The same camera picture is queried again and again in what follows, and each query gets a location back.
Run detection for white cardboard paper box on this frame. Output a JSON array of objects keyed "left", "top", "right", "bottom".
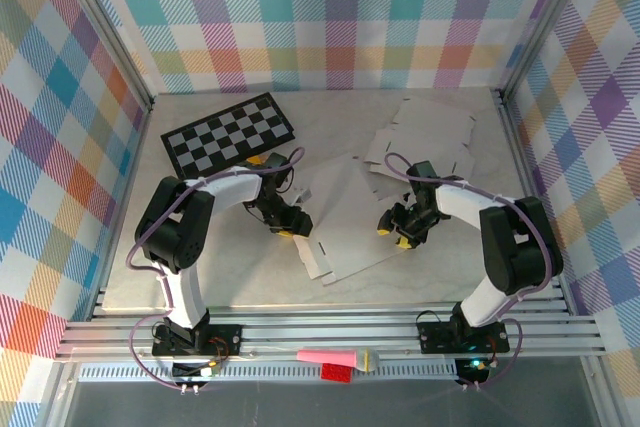
[
  {"left": 292, "top": 154, "right": 419, "bottom": 289},
  {"left": 362, "top": 96, "right": 479, "bottom": 201}
]

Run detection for black white chessboard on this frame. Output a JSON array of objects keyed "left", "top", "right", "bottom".
[{"left": 160, "top": 92, "right": 297, "bottom": 187}]

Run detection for pink toy microphone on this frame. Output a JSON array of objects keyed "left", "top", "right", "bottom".
[{"left": 296, "top": 346, "right": 381, "bottom": 374}]

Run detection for black controller board with connector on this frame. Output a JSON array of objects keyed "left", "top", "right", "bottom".
[
  {"left": 454, "top": 357, "right": 491, "bottom": 384},
  {"left": 172, "top": 359, "right": 221, "bottom": 379}
]

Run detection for red flat toy brick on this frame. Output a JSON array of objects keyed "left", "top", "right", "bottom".
[{"left": 320, "top": 362, "right": 354, "bottom": 385}]

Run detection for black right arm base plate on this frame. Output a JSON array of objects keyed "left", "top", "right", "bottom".
[{"left": 416, "top": 314, "right": 511, "bottom": 354}]

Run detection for aluminium front frame rails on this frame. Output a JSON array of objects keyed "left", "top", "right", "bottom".
[{"left": 54, "top": 286, "right": 609, "bottom": 363}]

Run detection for aluminium side rail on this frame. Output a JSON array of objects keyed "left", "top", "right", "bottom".
[
  {"left": 492, "top": 89, "right": 574, "bottom": 316},
  {"left": 87, "top": 101, "right": 156, "bottom": 322}
]

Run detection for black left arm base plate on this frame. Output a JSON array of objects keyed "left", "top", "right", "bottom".
[{"left": 151, "top": 322, "right": 244, "bottom": 359}]

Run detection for grey slotted cable duct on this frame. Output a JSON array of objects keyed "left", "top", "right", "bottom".
[{"left": 78, "top": 365, "right": 461, "bottom": 382}]

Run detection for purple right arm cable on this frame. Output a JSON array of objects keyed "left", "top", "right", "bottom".
[{"left": 384, "top": 152, "right": 564, "bottom": 393}]

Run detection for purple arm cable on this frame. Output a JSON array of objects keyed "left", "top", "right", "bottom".
[
  {"left": 127, "top": 146, "right": 306, "bottom": 395},
  {"left": 384, "top": 152, "right": 564, "bottom": 393}
]

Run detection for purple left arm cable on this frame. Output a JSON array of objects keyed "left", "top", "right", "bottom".
[{"left": 127, "top": 146, "right": 306, "bottom": 395}]

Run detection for aluminium frame post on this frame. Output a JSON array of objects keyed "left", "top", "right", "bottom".
[
  {"left": 499, "top": 0, "right": 599, "bottom": 103},
  {"left": 47, "top": 0, "right": 155, "bottom": 113}
]

